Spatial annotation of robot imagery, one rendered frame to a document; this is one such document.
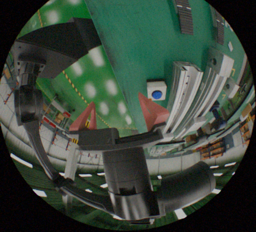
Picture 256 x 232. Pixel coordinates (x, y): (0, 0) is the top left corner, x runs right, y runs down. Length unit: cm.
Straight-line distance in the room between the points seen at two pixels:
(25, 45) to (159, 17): 39
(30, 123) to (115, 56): 38
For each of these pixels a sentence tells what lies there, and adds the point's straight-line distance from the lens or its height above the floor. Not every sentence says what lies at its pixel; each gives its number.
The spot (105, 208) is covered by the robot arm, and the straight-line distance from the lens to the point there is 22.
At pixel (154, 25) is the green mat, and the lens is 31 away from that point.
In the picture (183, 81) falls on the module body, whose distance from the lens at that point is 30.
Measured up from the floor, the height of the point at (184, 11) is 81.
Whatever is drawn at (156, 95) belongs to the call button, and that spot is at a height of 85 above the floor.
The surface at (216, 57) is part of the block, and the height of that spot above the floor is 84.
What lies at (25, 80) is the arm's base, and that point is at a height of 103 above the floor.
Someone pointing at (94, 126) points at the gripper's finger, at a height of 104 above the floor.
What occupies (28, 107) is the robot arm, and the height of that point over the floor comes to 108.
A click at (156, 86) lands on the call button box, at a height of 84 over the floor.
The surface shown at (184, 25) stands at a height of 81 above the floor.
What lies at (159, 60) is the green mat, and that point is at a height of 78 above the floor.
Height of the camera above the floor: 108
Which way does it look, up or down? 40 degrees down
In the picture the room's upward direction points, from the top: 170 degrees counter-clockwise
